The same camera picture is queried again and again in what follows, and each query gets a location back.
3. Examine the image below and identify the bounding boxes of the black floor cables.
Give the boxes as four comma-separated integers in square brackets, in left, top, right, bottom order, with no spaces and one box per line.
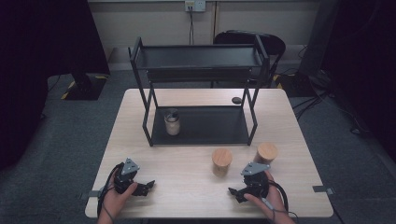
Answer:
[291,88,332,121]

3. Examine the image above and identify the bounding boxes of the white wall socket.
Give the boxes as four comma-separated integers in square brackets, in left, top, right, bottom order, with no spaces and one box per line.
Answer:
[184,0,207,13]

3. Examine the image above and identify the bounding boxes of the black metal two-tier rack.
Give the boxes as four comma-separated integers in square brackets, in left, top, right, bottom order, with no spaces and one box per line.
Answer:
[128,35,271,147]

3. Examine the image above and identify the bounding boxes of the black curtain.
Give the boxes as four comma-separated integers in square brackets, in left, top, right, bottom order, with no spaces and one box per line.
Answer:
[0,0,110,172]
[320,0,396,157]

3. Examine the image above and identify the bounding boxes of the hand-held gripper cable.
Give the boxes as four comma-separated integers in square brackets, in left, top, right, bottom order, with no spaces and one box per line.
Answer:
[96,162,125,224]
[261,180,301,223]

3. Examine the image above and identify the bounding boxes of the person's left hand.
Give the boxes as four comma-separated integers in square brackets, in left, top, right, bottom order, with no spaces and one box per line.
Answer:
[100,181,139,219]

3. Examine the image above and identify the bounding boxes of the left hand-held gripper cable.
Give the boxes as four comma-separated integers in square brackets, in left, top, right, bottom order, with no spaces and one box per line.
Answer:
[96,162,125,224]

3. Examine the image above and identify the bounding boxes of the grey table bracket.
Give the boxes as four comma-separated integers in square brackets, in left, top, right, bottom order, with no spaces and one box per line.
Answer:
[312,185,336,196]
[78,189,105,201]

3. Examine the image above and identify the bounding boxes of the black floor stand base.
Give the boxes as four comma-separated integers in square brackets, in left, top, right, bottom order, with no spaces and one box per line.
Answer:
[60,72,110,102]

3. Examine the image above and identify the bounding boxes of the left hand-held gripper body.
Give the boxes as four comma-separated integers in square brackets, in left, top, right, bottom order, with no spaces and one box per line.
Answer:
[113,157,141,196]

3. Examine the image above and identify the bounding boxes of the black power cable with plug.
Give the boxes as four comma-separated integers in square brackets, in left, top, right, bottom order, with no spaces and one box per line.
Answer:
[186,5,196,47]

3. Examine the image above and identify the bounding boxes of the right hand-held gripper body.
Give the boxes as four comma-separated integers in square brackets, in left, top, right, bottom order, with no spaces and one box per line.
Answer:
[239,161,272,199]

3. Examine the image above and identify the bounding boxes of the glass jar with wooden lid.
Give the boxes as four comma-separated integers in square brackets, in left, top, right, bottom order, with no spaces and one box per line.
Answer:
[253,142,278,166]
[211,147,233,177]

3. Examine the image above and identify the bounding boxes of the black chair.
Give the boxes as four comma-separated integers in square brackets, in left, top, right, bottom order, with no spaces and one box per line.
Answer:
[213,29,287,90]

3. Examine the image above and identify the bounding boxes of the person's right hand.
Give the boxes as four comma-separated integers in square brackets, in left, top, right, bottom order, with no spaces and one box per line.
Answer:
[243,170,285,220]

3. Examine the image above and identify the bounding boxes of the right hand-held gripper cable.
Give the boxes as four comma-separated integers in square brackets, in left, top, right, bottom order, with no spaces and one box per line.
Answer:
[261,180,301,223]

